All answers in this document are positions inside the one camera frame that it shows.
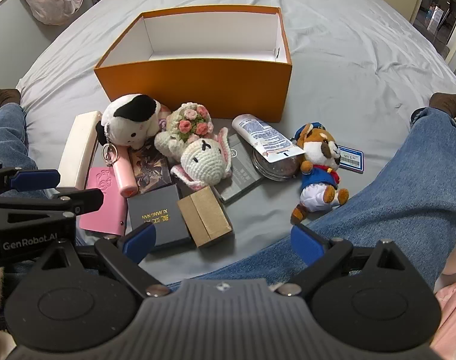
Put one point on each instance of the person's leg in jeans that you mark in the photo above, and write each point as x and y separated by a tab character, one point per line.
400	202
7	138

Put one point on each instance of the pink wallet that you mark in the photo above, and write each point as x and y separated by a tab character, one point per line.
104	202

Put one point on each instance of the person's left leg in jeans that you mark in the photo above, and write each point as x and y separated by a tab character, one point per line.
7	138

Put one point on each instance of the pink cloth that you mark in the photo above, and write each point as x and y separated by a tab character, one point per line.
452	307

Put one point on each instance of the red panda plush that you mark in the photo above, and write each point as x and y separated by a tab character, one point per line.
318	180

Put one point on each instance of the illustrated card pack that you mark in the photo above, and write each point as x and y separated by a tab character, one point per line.
149	172

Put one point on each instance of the white plush with black ear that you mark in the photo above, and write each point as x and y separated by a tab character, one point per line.
134	127

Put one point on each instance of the black gift box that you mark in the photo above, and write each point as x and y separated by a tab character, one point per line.
157	213

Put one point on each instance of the gold brown box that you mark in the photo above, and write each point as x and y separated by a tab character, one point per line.
207	217

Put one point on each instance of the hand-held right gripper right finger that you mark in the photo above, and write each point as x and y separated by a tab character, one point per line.
306	243

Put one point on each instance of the pink oblong case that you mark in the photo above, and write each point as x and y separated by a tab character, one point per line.
125	180

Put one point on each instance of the white long case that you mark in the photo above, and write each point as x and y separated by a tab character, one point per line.
78	146

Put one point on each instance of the round glitter jar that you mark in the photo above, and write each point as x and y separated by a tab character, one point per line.
276	170

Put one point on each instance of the blue card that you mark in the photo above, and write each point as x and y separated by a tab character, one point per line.
351	159

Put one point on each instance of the grey box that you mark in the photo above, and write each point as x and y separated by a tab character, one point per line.
239	180

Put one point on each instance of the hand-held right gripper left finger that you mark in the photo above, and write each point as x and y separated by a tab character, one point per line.
140	242

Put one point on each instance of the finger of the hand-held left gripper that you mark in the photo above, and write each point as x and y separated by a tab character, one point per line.
33	180
78	202

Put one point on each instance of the orange cardboard box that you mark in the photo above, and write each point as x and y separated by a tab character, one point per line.
198	82

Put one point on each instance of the brown left sock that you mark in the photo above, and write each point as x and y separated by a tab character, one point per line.
3	95

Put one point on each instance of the white crochet bunny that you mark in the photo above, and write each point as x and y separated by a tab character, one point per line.
205	163

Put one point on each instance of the person's right leg in jeans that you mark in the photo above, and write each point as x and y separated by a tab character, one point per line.
400	202

